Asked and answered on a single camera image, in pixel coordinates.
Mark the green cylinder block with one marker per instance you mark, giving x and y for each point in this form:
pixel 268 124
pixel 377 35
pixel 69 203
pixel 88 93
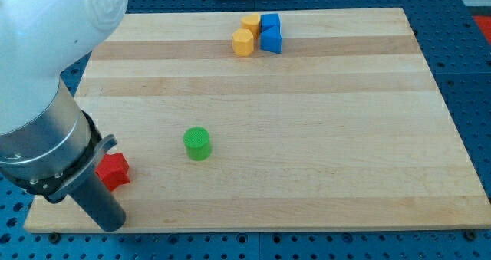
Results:
pixel 197 143

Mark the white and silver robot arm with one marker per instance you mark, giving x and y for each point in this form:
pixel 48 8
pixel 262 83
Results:
pixel 45 136

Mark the blue triangular block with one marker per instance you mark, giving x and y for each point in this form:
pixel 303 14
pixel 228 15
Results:
pixel 271 40

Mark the yellow heart block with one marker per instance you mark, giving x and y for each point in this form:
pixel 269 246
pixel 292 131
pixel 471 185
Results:
pixel 253 23

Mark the wooden board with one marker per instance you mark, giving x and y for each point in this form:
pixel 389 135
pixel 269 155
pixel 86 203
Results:
pixel 345 130

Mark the red object at edge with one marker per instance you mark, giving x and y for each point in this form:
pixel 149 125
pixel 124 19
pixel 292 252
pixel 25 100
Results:
pixel 484 24

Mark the red star block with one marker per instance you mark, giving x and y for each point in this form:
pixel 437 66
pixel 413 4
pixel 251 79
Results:
pixel 113 171

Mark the blue cube block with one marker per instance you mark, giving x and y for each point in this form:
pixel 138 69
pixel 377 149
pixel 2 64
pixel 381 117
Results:
pixel 270 20

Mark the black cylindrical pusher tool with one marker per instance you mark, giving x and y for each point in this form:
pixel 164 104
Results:
pixel 98 202

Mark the yellow hexagon block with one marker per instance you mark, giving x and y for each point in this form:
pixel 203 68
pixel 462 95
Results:
pixel 243 42

